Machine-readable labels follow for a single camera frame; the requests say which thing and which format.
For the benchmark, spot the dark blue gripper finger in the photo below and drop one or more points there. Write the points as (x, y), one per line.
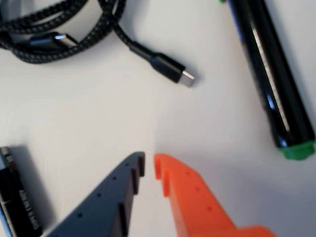
(103, 205)

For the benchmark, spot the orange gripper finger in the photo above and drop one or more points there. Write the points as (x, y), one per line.
(197, 209)

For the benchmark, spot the small black cylindrical battery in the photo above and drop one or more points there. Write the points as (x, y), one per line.
(17, 192)

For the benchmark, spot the black marker with green cap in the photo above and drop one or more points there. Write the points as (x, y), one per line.
(271, 74)

